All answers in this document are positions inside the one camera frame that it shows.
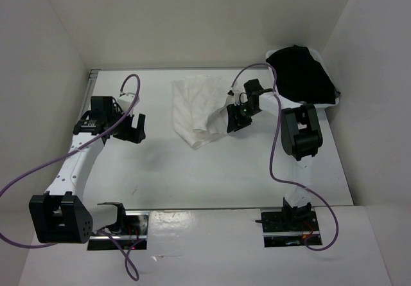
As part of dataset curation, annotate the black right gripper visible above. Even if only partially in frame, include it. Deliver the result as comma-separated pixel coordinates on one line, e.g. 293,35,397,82
227,102,260,133

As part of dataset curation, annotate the white skirt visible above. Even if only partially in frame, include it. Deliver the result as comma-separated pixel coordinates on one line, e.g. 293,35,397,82
171,75,233,150

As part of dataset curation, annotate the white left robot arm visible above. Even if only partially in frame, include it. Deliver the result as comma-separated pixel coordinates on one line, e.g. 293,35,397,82
29,93,145,244

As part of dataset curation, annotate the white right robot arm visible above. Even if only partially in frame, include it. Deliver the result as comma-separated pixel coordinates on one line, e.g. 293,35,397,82
227,79,323,230

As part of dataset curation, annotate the white plastic tray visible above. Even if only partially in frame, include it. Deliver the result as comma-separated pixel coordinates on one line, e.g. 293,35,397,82
265,48,342,109

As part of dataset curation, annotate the black folded skirt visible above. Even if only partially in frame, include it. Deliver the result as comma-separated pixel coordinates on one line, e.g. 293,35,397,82
266,45,337,105

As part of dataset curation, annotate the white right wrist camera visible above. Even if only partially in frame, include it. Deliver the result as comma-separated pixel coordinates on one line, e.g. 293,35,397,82
227,90,248,105

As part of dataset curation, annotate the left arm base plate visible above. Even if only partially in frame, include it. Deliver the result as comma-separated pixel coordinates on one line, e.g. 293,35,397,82
87,210,149,251

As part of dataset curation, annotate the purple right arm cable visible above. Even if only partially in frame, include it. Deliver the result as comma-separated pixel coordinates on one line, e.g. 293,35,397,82
231,61,340,251

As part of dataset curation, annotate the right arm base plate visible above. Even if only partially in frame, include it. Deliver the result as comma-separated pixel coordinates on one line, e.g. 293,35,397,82
255,208,322,247

